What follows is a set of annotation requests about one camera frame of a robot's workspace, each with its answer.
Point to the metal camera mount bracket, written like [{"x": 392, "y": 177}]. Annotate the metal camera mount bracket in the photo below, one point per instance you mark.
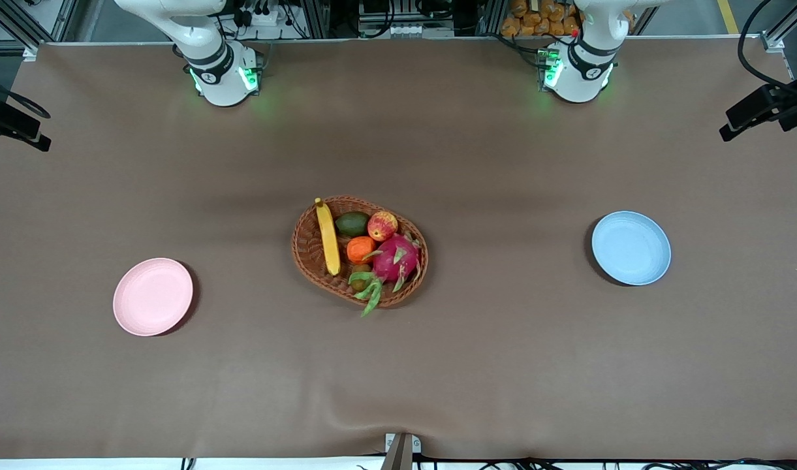
[{"x": 401, "y": 450}]

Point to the red yellow apple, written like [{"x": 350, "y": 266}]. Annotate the red yellow apple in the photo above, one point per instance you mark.
[{"x": 382, "y": 226}]

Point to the yellow banana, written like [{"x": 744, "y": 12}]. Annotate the yellow banana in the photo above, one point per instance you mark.
[{"x": 328, "y": 238}]

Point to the aluminium frame post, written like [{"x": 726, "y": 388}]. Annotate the aluminium frame post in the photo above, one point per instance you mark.
[
  {"x": 780, "y": 29},
  {"x": 19, "y": 23}
]

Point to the white power strip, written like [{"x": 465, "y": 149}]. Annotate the white power strip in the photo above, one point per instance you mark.
[{"x": 261, "y": 16}]

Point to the green avocado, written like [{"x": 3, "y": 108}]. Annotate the green avocado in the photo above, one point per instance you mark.
[{"x": 352, "y": 224}]

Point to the light blue plate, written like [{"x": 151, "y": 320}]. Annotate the light blue plate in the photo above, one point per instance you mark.
[{"x": 631, "y": 248}]

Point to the brown kiwi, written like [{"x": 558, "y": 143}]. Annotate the brown kiwi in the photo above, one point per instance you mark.
[{"x": 361, "y": 267}]

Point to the pink plate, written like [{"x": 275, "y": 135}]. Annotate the pink plate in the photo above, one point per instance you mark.
[{"x": 152, "y": 297}]

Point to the pink dragon fruit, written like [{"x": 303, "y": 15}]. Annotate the pink dragon fruit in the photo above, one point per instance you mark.
[{"x": 395, "y": 258}]

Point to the grey electronics box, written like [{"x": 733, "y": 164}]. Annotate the grey electronics box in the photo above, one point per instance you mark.
[{"x": 405, "y": 29}]

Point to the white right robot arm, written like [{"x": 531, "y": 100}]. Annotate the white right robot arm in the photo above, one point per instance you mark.
[{"x": 215, "y": 78}]

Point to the bag of orange items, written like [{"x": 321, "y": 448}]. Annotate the bag of orange items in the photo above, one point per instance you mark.
[{"x": 535, "y": 19}]

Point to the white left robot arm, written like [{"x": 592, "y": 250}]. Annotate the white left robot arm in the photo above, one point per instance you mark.
[{"x": 578, "y": 75}]

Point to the brown wicker basket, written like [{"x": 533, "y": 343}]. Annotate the brown wicker basket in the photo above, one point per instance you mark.
[{"x": 310, "y": 251}]

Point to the orange tangerine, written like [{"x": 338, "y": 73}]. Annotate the orange tangerine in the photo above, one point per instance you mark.
[{"x": 359, "y": 249}]

